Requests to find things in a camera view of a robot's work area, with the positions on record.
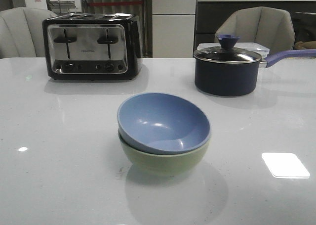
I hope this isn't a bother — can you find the beige chair left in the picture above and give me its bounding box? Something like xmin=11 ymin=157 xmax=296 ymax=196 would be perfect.
xmin=0 ymin=7 xmax=57 ymax=58

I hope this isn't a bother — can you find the black chrome toaster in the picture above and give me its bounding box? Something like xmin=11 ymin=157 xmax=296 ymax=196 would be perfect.
xmin=42 ymin=13 xmax=142 ymax=81

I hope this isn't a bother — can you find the clear plastic container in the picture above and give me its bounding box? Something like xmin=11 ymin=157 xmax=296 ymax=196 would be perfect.
xmin=197 ymin=43 xmax=270 ymax=58

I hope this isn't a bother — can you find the blue bowl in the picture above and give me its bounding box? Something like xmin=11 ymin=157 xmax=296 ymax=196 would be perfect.
xmin=117 ymin=92 xmax=211 ymax=155

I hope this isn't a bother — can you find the glass pot lid blue knob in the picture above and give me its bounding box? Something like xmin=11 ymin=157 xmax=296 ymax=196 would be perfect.
xmin=193 ymin=34 xmax=262 ymax=64

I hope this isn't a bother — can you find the white cabinet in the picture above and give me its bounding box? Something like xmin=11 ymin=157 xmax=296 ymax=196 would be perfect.
xmin=152 ymin=0 xmax=196 ymax=58

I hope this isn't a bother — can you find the beige upholstered chair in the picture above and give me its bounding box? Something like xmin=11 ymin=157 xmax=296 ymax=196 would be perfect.
xmin=214 ymin=6 xmax=295 ymax=54

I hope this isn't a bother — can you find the green bowl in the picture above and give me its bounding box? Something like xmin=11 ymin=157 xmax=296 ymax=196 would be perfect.
xmin=118 ymin=135 xmax=210 ymax=177

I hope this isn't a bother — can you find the dark blue saucepan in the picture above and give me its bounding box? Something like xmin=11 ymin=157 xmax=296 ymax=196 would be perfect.
xmin=195 ymin=49 xmax=316 ymax=96

